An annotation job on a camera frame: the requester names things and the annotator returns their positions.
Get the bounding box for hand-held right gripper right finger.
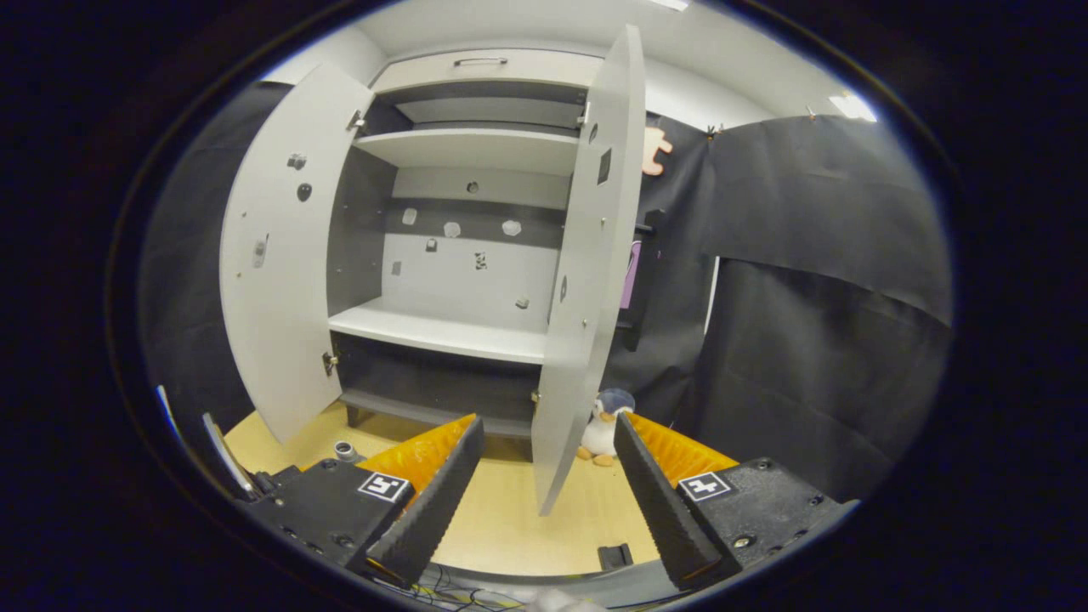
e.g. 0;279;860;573
612;412;859;592

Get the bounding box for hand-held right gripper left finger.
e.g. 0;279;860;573
242;414;487;589

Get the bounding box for white cabinet door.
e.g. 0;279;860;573
530;24;648;518
218;61;377;445

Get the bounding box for white cabinet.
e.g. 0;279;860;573
326;48;606;439

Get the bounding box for white cabinet drawer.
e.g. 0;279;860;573
371;48;605;94

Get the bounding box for penguin plush toy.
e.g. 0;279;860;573
577;388;637;468

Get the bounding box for black backdrop cloth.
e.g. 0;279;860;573
599;113;955;504
139;81;294;426

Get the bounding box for tangled thin cables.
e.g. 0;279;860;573
374;563;532;609

